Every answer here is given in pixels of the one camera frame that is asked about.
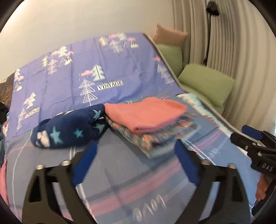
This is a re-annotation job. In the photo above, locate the salmon pink knit garment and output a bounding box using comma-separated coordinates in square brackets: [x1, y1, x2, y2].
[104, 97, 188, 134]

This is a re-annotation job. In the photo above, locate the person's right hand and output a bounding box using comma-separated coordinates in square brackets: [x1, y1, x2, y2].
[255, 174, 269, 202]

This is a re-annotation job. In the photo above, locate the folded pink garment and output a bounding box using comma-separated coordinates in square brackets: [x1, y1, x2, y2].
[0, 161, 9, 207]

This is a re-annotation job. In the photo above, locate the green cushion near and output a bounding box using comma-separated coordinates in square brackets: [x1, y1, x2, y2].
[178, 64, 235, 107]

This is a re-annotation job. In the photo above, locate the green cushion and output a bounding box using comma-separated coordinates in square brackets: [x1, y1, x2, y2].
[157, 44, 183, 77]
[178, 64, 235, 107]

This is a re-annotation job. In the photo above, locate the blue grey striped bedspread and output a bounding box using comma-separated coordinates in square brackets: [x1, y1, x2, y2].
[0, 92, 263, 224]

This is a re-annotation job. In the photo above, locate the navy star fleece garment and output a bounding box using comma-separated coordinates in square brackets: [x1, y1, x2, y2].
[30, 104, 106, 149]

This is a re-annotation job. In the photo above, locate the beige pleated curtain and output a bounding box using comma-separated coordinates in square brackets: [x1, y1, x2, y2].
[173, 1, 275, 132]

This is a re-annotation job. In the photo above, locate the folded floral patterned garment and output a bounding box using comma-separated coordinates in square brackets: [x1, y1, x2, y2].
[105, 113, 200, 158]

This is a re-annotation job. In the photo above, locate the green cushion far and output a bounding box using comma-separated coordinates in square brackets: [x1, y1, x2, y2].
[157, 44, 183, 77]

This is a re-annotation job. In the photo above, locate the dark floral pillow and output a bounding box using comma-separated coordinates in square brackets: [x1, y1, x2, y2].
[0, 72, 15, 108]

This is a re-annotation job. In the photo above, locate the black floor lamp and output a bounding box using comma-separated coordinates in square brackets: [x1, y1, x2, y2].
[203, 1, 220, 66]

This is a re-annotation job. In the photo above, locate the tan pink cushion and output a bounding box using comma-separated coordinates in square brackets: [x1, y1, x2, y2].
[154, 24, 188, 46]

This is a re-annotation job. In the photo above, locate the purple tree print quilt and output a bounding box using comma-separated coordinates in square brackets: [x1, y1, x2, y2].
[6, 33, 183, 140]

